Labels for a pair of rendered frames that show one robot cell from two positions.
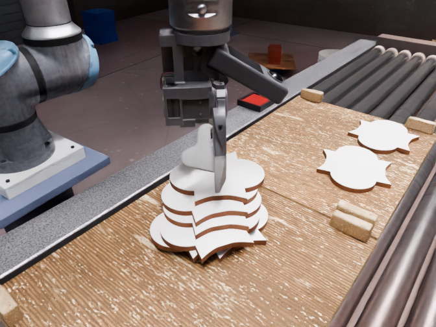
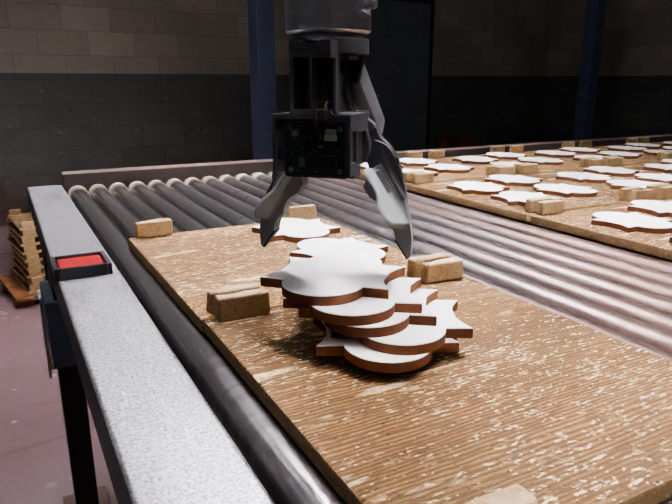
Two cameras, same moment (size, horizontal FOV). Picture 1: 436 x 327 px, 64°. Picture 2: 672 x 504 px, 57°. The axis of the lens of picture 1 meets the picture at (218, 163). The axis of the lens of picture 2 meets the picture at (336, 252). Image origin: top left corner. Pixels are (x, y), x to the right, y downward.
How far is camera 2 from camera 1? 0.61 m
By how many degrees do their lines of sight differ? 63
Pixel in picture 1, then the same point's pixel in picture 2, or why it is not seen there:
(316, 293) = (522, 311)
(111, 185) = (148, 426)
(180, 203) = (373, 306)
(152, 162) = (126, 375)
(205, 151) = (389, 201)
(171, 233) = (413, 338)
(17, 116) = not seen: outside the picture
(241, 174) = (349, 261)
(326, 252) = (466, 295)
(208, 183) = (354, 278)
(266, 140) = (217, 275)
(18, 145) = not seen: outside the picture
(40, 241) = not seen: outside the picture
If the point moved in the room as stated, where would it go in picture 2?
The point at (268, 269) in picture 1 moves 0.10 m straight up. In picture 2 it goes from (479, 323) to (485, 231)
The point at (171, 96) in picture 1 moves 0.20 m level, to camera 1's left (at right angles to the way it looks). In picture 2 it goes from (353, 127) to (223, 151)
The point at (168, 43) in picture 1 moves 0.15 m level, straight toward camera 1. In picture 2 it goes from (334, 52) to (525, 50)
